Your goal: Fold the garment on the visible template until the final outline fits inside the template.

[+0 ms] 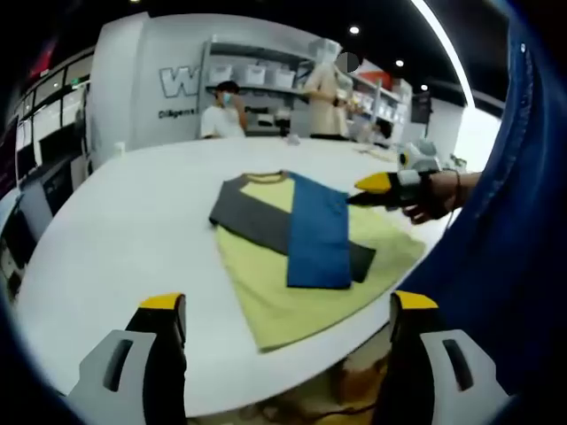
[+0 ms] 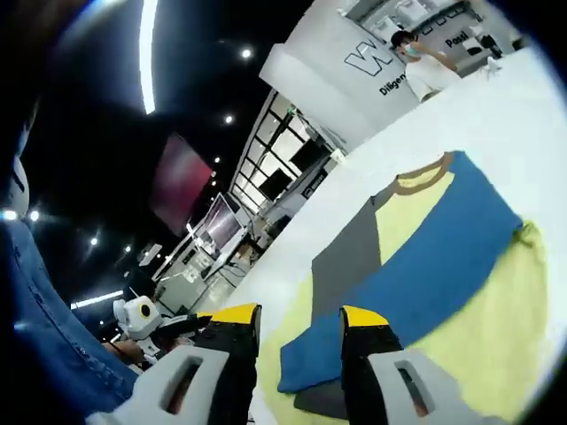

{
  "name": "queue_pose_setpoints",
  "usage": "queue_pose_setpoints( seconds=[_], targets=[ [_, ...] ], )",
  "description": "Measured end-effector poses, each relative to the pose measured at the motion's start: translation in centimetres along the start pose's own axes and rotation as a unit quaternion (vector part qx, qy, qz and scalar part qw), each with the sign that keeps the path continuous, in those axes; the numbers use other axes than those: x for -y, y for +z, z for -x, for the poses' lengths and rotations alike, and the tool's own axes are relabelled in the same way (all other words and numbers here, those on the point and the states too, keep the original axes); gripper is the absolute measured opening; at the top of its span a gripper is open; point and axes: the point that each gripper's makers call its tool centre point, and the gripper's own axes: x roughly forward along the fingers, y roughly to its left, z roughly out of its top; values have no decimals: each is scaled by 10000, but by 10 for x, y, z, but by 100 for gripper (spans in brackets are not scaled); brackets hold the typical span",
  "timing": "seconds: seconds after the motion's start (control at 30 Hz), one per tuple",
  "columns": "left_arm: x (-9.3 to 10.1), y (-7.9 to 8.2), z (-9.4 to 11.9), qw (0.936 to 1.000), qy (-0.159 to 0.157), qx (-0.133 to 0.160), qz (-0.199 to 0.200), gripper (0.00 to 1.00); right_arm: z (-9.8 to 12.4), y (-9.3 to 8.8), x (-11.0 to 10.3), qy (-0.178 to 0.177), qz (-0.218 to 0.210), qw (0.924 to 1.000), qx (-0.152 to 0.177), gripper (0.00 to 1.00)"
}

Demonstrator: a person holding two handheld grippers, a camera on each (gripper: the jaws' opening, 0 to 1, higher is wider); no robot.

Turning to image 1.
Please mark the white crumpled cloth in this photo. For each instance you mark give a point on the white crumpled cloth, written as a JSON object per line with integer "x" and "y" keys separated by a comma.
{"x": 294, "y": 140}

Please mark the white storage bin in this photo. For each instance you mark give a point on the white storage bin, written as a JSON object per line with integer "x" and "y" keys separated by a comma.
{"x": 222, "y": 74}
{"x": 257, "y": 75}
{"x": 284, "y": 77}

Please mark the black sign on stand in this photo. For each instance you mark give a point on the black sign on stand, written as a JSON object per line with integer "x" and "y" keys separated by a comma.
{"x": 421, "y": 108}

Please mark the white paper cup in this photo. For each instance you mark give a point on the white paper cup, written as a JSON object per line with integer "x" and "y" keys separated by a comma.
{"x": 119, "y": 149}

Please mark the ceiling spotlights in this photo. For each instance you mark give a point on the ceiling spotlights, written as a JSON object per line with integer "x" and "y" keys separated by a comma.
{"x": 354, "y": 30}

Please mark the yellow garment with coloured sleeves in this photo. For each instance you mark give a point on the yellow garment with coloured sleeves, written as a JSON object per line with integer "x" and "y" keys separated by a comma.
{"x": 266, "y": 310}

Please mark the red display screen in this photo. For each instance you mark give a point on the red display screen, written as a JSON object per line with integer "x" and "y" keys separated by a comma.
{"x": 42, "y": 59}

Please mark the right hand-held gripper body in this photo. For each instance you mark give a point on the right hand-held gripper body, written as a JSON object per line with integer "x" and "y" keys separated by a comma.
{"x": 416, "y": 161}

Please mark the operator in blue clothing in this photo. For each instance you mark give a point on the operator in blue clothing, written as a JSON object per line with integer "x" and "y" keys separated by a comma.
{"x": 509, "y": 221}

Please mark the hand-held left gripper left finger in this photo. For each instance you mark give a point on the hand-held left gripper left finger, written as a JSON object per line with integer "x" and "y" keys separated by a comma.
{"x": 159, "y": 354}

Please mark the person's right hand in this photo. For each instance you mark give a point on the person's right hand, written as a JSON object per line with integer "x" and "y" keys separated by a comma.
{"x": 438, "y": 199}

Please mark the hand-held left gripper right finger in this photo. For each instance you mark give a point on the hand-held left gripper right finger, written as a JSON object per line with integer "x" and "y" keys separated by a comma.
{"x": 412, "y": 354}

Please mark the long ceiling strip light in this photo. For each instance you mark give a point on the long ceiling strip light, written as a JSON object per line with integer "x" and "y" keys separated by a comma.
{"x": 443, "y": 53}

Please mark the grey shelving rack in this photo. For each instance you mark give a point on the grey shelving rack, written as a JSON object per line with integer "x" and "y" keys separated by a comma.
{"x": 206, "y": 66}
{"x": 381, "y": 93}

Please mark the pale yellow cloth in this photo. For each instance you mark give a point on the pale yellow cloth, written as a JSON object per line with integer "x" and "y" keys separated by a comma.
{"x": 376, "y": 153}

